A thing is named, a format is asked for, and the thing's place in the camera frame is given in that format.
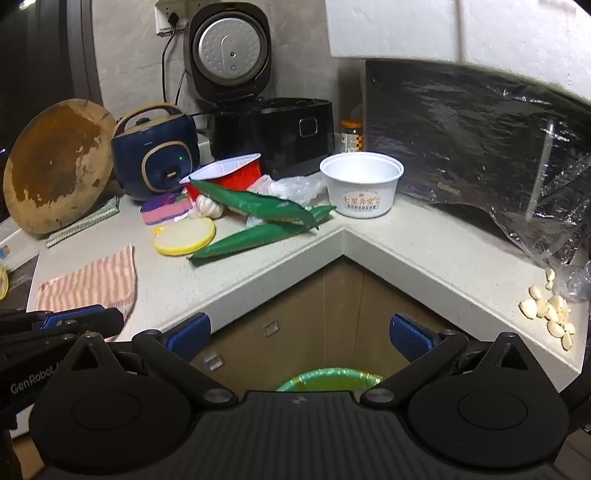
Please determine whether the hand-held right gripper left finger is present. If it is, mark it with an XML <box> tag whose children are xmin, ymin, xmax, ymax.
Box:
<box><xmin>60</xmin><ymin>313</ymin><xmax>236</xmax><ymax>409</ymax></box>

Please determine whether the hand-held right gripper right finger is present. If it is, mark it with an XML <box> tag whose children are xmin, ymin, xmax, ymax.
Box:
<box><xmin>360</xmin><ymin>313</ymin><xmax>532</xmax><ymax>409</ymax></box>

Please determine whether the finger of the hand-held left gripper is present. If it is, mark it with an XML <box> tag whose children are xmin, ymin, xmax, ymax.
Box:
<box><xmin>0</xmin><ymin>330</ymin><xmax>81</xmax><ymax>358</ymax></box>
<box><xmin>0</xmin><ymin>305</ymin><xmax>125</xmax><ymax>342</ymax></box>

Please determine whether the trash bin with green bag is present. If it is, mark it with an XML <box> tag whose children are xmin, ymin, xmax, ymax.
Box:
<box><xmin>276</xmin><ymin>367</ymin><xmax>384</xmax><ymax>393</ymax></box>

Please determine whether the white plastic food container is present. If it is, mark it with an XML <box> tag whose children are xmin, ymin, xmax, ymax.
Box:
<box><xmin>179</xmin><ymin>153</ymin><xmax>263</xmax><ymax>204</ymax></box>

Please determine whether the plain wooden cabinet door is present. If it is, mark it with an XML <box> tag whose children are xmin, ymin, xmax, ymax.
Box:
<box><xmin>323</xmin><ymin>258</ymin><xmax>416</xmax><ymax>381</ymax></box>

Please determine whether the pink striped cloth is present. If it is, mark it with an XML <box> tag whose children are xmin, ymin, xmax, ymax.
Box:
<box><xmin>34</xmin><ymin>244</ymin><xmax>138</xmax><ymax>319</ymax></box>

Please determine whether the white flat board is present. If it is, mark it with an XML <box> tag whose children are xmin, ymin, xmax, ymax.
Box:
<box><xmin>0</xmin><ymin>226</ymin><xmax>41</xmax><ymax>273</ymax></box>

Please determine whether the green striped cloth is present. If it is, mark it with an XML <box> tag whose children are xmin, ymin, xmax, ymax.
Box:
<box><xmin>45</xmin><ymin>196</ymin><xmax>121</xmax><ymax>248</ymax></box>

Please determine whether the wooden cabinet door with bumpers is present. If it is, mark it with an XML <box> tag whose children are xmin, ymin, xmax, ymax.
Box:
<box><xmin>189</xmin><ymin>265</ymin><xmax>325</xmax><ymax>393</ymax></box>

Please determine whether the yellow round scrubber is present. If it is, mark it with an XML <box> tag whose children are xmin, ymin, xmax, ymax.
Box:
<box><xmin>153</xmin><ymin>217</ymin><xmax>217</xmax><ymax>257</ymax></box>

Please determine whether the beige bread piece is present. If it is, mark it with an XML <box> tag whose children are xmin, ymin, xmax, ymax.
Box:
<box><xmin>189</xmin><ymin>194</ymin><xmax>225</xmax><ymax>220</ymax></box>

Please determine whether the pile of garlic cloves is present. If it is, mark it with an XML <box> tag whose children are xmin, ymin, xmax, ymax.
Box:
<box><xmin>519</xmin><ymin>268</ymin><xmax>577</xmax><ymax>352</ymax></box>

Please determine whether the round wooden cutting board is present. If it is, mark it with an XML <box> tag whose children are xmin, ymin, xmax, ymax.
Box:
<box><xmin>2</xmin><ymin>98</ymin><xmax>118</xmax><ymax>238</ymax></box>

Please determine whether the small clear plastic bag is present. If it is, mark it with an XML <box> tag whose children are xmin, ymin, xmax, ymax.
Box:
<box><xmin>554</xmin><ymin>263</ymin><xmax>591</xmax><ymax>303</ymax></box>

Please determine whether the blue rice cooker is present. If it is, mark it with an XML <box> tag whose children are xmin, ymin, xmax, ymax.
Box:
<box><xmin>111</xmin><ymin>102</ymin><xmax>201</xmax><ymax>201</ymax></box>

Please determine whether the black rice cooker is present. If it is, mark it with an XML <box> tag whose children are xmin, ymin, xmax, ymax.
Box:
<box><xmin>184</xmin><ymin>1</ymin><xmax>335</xmax><ymax>181</ymax></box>

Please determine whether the black power cable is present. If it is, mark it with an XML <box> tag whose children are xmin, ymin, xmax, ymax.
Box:
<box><xmin>161</xmin><ymin>11</ymin><xmax>185</xmax><ymax>108</ymax></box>

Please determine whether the white wall outlet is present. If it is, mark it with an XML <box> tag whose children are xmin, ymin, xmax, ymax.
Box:
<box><xmin>154</xmin><ymin>0</ymin><xmax>188</xmax><ymax>38</ymax></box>

